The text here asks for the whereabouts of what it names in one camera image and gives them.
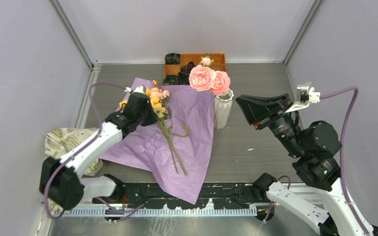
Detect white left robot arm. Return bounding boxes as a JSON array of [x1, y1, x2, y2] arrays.
[[39, 86, 158, 210]]

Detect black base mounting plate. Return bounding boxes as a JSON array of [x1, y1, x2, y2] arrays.
[[102, 183, 270, 210]]

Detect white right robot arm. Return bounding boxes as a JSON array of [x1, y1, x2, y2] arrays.
[[236, 94, 378, 236]]

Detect patterned cream cloth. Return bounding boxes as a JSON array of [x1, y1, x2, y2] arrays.
[[44, 128, 103, 213]]

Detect small pale pink rose stem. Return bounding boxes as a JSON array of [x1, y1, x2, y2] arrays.
[[146, 80, 190, 176]]

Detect yellow flower stem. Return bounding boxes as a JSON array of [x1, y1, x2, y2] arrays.
[[146, 87, 188, 176]]

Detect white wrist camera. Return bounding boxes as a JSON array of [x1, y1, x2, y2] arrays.
[[124, 86, 147, 94], [285, 82, 320, 113]]

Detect white ribbed ceramic vase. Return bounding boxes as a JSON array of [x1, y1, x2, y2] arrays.
[[214, 89, 234, 129]]

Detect large pink rose stem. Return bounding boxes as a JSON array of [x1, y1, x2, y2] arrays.
[[189, 53, 231, 96]]

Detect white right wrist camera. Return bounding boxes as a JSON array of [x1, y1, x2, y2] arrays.
[[285, 82, 320, 113]]

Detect orange compartment tray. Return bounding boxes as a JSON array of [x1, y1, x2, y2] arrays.
[[163, 53, 226, 78]]

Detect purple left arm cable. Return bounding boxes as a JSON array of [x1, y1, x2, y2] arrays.
[[43, 83, 144, 223]]

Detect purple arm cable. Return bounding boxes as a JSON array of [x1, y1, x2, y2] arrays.
[[43, 83, 144, 223], [263, 86, 371, 236]]

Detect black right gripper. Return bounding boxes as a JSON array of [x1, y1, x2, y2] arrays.
[[233, 91, 304, 155]]

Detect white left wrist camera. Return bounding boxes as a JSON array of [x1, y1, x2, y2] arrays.
[[124, 86, 147, 94]]

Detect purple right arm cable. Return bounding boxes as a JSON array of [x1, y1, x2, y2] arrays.
[[263, 86, 371, 236]]

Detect purple wrapping paper sheet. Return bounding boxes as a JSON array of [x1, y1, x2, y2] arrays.
[[100, 85, 214, 204]]

